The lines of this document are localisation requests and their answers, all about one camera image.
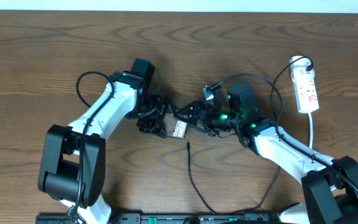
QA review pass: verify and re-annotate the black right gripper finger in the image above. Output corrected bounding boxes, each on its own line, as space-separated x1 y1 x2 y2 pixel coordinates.
187 123 216 137
173 101 204 123

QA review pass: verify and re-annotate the bronze Galaxy smartphone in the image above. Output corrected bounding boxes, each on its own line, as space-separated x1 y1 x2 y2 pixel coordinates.
163 113 187 139

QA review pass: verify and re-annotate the black USB charging cable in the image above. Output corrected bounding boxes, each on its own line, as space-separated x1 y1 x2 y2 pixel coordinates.
186 55 314 216

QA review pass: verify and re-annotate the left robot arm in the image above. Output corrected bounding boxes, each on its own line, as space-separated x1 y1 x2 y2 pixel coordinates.
38 58 172 223

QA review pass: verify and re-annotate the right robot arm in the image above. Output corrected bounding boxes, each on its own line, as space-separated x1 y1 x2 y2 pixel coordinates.
174 83 358 223

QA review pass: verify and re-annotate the white USB charger adapter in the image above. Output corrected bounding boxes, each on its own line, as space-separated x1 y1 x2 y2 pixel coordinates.
290 55 314 76

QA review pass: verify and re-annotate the white power strip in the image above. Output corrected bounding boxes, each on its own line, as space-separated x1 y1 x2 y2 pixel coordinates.
291 67 319 113

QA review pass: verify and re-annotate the black right camera cable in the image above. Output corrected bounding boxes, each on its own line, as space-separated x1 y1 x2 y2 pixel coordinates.
209 73 358 215

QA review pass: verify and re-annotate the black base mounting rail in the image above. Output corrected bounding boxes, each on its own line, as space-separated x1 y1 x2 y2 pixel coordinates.
35 212 281 224

